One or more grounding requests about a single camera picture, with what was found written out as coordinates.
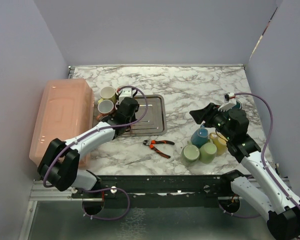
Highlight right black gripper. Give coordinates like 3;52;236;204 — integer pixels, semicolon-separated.
190;101;234;140

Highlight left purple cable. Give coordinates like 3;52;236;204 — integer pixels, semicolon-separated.
42;85;150;221

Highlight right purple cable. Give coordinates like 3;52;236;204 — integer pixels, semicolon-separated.
218;92;300;240

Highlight aluminium frame rail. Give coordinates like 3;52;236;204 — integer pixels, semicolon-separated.
28;181;76;201

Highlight purple cable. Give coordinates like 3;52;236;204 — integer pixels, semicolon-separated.
218;92;300;240
42;85;150;221

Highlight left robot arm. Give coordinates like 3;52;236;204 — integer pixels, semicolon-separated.
37;97;139;198

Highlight dark teal mug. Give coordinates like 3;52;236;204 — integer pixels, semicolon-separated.
233;100;242;110

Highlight silver metal tray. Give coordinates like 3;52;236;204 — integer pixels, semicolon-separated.
122;94;167;137

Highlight salmon pink mug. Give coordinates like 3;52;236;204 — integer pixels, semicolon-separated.
96;99;115;122

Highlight yellow mug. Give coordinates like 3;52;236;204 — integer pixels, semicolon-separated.
209;132;228;156

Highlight black glossy mug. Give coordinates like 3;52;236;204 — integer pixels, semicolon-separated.
116;85;125;95

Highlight orange black pliers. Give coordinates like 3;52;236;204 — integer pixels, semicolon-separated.
142;139;175;159

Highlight pink plastic storage box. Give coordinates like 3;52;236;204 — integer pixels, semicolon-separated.
29;78;95;166

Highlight blue mug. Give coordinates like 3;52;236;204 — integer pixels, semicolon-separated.
190;124;209;149

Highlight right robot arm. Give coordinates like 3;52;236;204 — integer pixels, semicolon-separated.
189;103;300;240

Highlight green tilted mug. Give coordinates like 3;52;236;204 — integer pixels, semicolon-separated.
199;141;217;164

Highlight pale green upright mug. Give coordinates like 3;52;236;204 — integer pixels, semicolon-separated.
181;144;200;163

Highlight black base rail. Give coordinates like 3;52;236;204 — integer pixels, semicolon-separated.
71;170;243;209

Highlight yellow-green faceted mug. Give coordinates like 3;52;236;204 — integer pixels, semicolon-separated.
97;86;117;104

